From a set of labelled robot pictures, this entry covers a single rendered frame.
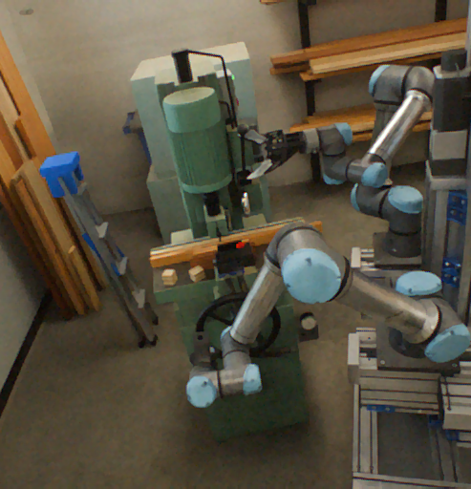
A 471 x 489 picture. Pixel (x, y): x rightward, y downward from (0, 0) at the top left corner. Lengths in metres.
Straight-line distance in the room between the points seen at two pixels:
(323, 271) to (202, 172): 0.71
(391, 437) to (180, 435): 0.97
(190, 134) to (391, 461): 1.37
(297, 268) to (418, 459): 1.17
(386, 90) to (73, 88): 2.81
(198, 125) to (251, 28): 2.40
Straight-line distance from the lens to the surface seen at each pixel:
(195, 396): 1.26
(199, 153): 1.57
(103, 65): 4.00
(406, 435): 2.07
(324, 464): 2.24
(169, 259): 1.84
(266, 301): 1.25
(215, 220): 1.72
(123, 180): 4.29
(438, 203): 1.48
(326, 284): 1.04
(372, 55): 3.59
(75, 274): 3.17
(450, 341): 1.27
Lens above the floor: 1.90
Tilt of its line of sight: 33 degrees down
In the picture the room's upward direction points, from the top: 12 degrees counter-clockwise
